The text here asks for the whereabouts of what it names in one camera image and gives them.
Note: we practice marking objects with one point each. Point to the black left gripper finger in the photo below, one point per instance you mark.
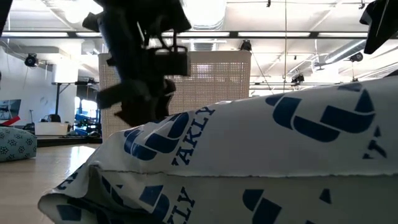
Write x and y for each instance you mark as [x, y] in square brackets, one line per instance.
[164, 99]
[112, 95]

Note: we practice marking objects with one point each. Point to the white pack blue logo print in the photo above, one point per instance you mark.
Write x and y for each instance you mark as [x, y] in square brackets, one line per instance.
[280, 161]

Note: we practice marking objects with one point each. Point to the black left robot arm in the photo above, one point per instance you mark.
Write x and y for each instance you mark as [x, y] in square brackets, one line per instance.
[140, 15]

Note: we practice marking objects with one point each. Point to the white perforated plastic basket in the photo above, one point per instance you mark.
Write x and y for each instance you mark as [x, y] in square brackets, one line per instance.
[217, 81]

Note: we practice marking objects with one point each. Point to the black background stand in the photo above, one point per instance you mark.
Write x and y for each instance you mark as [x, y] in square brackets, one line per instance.
[57, 99]

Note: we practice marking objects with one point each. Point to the white background box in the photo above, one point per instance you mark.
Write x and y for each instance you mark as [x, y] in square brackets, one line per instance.
[51, 128]

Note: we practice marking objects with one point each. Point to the teal patterned fabric pad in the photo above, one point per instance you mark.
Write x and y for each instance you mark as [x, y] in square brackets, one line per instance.
[15, 144]

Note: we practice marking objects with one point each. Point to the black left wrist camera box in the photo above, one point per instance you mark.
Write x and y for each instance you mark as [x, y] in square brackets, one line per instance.
[172, 62]

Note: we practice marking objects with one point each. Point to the black ceiling-mounted camera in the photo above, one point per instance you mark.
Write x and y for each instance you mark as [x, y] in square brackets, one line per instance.
[31, 60]
[298, 78]
[356, 57]
[245, 45]

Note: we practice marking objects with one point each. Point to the silver ceiling duct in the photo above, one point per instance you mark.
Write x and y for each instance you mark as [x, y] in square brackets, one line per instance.
[348, 51]
[205, 12]

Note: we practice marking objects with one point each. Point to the black aluminium rig frame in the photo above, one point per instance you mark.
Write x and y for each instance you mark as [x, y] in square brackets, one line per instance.
[62, 141]

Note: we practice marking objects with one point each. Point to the black overhead frame beam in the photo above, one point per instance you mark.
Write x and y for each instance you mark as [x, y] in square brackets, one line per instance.
[234, 34]

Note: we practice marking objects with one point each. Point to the dark wall picture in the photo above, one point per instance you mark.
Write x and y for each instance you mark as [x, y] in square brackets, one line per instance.
[11, 109]

